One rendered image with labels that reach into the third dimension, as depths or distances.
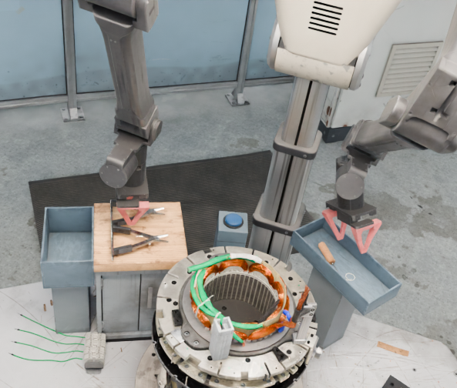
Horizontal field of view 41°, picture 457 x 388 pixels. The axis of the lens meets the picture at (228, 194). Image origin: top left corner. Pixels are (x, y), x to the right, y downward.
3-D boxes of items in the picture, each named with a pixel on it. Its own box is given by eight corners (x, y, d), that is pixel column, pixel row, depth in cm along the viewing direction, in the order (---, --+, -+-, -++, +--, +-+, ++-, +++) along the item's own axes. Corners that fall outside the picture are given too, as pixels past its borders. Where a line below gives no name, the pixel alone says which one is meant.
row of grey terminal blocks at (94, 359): (103, 374, 140) (103, 363, 138) (82, 373, 140) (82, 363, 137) (107, 337, 148) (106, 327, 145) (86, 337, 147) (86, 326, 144)
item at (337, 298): (367, 356, 153) (402, 283, 134) (336, 376, 148) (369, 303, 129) (302, 289, 167) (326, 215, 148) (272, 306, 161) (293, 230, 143)
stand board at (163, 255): (93, 272, 129) (93, 265, 127) (94, 210, 143) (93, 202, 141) (187, 269, 133) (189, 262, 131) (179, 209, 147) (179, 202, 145)
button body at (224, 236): (233, 299, 161) (247, 233, 145) (207, 298, 161) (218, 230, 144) (233, 279, 166) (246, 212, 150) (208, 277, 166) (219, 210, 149)
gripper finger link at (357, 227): (357, 261, 129) (356, 220, 126) (337, 249, 135) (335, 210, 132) (382, 252, 132) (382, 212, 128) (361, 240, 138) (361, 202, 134)
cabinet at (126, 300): (96, 343, 146) (95, 272, 129) (96, 282, 160) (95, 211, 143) (178, 339, 150) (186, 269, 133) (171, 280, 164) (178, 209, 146)
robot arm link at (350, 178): (391, 140, 127) (354, 122, 127) (394, 158, 116) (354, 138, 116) (362, 187, 132) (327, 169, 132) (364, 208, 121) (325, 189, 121)
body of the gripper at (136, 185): (117, 201, 127) (118, 174, 122) (114, 169, 135) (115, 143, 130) (148, 200, 129) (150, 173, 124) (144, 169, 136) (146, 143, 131)
